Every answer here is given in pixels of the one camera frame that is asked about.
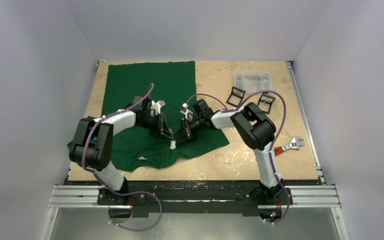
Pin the green t-shirt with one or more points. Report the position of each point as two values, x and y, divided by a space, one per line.
174 83

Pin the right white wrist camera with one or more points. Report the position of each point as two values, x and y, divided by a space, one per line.
188 114

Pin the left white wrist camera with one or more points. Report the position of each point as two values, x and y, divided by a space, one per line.
156 107

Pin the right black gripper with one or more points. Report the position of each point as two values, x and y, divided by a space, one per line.
187 128

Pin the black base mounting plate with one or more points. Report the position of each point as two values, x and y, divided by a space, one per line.
245 197

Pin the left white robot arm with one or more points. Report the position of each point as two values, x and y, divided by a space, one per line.
92 144

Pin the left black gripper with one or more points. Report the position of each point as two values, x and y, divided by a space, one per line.
161 129

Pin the red handled adjustable wrench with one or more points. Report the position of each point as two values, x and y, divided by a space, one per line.
295 144

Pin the silver round brooch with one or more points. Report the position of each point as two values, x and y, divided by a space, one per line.
173 145

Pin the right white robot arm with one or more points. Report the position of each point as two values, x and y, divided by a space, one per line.
255 129

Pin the clear plastic parts box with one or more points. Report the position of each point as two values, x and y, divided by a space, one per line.
253 81

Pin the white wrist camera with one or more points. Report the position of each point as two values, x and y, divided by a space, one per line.
188 114
156 107

